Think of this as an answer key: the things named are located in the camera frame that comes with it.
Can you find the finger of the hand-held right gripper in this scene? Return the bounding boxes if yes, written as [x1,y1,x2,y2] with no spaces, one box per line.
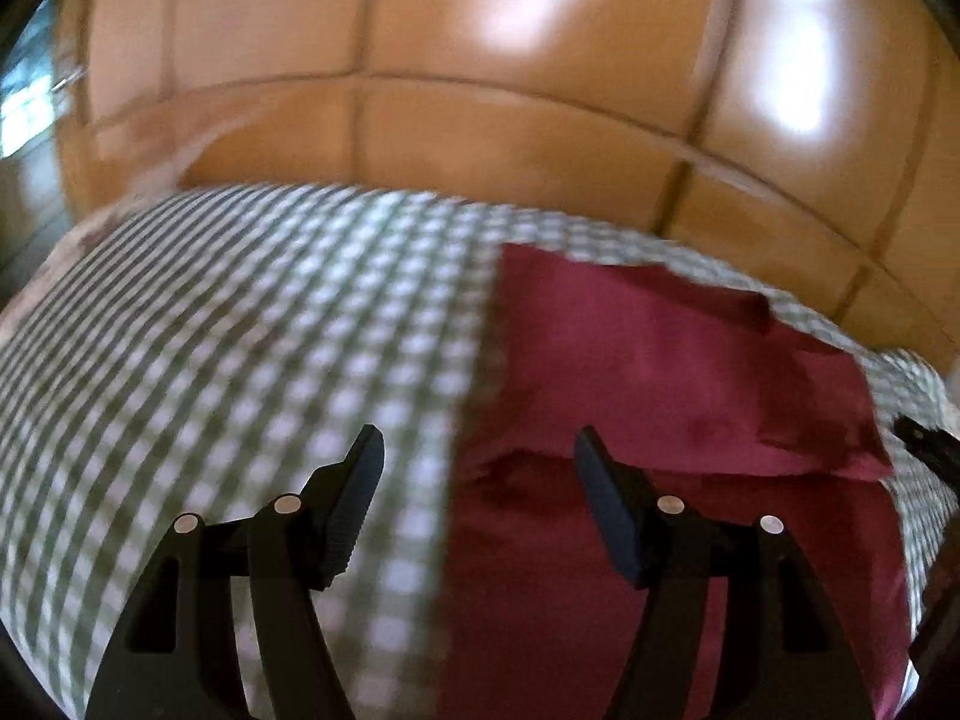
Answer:
[892,416,960,481]

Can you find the wooden wardrobe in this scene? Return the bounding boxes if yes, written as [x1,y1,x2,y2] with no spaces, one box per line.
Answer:
[52,0,960,361]

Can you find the green checked bedspread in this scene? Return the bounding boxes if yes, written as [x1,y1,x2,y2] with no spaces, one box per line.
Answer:
[0,184,960,720]

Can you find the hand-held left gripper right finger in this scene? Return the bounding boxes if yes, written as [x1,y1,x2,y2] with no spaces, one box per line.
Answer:
[574,426,875,720]

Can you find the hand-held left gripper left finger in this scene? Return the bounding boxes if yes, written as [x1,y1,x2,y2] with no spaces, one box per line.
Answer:
[84,424,387,720]

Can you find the dark red garment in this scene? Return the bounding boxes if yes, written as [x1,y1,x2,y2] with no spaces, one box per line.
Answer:
[435,240,912,720]

